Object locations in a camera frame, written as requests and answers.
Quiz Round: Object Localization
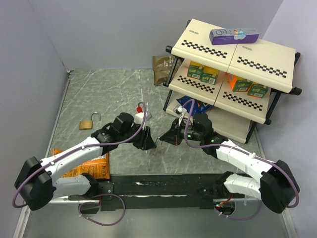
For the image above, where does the green box far left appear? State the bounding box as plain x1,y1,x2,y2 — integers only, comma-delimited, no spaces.
187,61,205,80

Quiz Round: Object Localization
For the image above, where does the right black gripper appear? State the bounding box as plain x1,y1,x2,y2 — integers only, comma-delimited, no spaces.
159,118,203,146

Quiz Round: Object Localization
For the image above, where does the brown foil pouch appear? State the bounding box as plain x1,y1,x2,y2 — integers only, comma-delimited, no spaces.
152,56,175,86

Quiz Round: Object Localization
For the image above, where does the purple cable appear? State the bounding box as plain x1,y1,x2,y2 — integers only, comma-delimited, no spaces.
182,99,300,221
11,101,147,227

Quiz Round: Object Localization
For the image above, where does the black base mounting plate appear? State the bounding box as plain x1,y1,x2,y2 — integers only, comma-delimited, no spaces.
68,173,251,213

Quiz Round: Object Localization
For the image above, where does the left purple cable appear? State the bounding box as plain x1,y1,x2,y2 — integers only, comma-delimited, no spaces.
11,101,147,227

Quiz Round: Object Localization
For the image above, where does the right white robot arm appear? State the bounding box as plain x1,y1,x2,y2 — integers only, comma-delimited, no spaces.
159,114,300,214

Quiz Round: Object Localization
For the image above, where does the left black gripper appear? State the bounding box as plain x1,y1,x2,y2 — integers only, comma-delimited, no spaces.
119,121,156,150

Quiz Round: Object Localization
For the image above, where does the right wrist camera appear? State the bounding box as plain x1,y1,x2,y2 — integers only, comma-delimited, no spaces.
173,106,187,125

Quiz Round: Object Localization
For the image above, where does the orange green box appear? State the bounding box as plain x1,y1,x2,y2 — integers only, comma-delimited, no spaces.
226,73,253,92

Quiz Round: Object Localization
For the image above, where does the blue snack bag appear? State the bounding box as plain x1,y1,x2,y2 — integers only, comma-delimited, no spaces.
177,96,213,116

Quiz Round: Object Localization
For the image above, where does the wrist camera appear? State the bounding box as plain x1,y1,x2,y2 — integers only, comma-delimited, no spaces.
135,106,153,124
173,106,187,125

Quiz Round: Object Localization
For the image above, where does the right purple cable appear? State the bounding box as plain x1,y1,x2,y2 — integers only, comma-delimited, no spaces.
182,99,300,221

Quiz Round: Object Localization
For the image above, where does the green box far right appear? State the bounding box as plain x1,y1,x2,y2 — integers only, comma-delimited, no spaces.
247,82,269,98

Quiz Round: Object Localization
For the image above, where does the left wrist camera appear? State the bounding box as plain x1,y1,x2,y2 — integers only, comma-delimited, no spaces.
135,106,153,124

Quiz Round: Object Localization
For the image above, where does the beige three-tier shelf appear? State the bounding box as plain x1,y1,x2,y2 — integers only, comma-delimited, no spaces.
163,19,302,143

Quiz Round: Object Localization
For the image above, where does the purple toothpaste box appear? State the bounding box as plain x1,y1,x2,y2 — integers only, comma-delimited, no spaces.
210,27,259,45

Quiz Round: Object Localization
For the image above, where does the orange chips bag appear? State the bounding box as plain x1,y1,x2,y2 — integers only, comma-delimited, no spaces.
60,153,110,179

